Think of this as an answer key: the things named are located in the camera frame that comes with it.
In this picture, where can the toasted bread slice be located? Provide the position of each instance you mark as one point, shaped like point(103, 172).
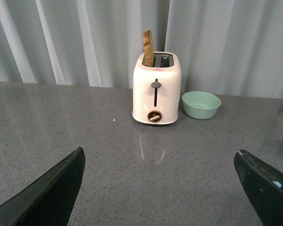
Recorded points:
point(148, 48)

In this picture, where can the green bowl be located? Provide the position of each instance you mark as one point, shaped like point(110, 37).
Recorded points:
point(200, 105)

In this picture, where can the white two-slot toaster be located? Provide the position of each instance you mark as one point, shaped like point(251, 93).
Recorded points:
point(156, 90)

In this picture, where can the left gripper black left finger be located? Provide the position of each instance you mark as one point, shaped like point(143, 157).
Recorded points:
point(50, 199)

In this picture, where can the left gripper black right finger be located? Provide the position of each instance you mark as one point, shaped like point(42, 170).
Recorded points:
point(263, 185)

